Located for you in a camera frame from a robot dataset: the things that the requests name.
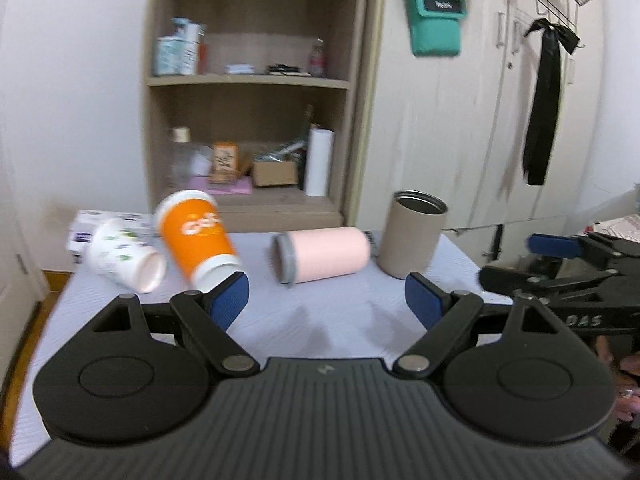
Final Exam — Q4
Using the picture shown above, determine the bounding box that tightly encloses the beige tumbler cup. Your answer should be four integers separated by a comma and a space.
378, 190, 448, 280

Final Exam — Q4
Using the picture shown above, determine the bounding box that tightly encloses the orange paper cup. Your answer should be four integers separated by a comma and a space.
154, 190, 243, 292

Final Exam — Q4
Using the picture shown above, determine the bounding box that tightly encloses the white paper cup green print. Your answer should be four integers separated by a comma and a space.
86, 224, 167, 294

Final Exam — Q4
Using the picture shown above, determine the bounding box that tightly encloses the white patterned table cloth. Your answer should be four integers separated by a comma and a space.
8, 231, 511, 468

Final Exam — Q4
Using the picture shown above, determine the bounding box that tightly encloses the pink tumbler grey lid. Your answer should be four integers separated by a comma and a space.
272, 226, 371, 285

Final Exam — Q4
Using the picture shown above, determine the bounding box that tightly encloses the small floral carton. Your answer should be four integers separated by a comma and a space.
209, 141, 239, 184

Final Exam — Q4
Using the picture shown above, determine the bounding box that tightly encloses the black hanging ribbon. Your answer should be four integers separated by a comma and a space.
522, 18, 580, 186

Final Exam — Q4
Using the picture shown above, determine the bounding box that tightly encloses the small cardboard box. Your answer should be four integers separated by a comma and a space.
252, 160, 298, 188

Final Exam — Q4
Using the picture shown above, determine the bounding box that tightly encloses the clear bottle beige cap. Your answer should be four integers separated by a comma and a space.
170, 127, 193, 188

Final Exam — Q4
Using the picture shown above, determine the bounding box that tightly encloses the wooden wardrobe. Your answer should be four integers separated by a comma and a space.
347, 0, 604, 231

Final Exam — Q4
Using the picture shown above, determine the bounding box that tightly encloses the white paper towel roll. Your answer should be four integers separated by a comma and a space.
304, 128, 334, 197

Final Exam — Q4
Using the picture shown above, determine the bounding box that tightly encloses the wooden shelf unit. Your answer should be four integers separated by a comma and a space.
144, 0, 366, 232

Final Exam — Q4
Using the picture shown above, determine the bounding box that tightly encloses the white flat tin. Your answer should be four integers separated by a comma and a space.
224, 64, 256, 75

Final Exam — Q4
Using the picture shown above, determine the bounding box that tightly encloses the pink small bottle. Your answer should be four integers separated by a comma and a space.
308, 38, 326, 78

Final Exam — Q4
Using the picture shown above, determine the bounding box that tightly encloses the teal white jar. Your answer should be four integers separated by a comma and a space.
153, 18, 191, 77

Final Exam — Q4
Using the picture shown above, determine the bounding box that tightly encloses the teal fabric pouch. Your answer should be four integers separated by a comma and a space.
406, 0, 466, 56

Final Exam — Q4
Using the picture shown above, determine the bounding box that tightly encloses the white tube bottle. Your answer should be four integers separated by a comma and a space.
180, 22, 201, 76

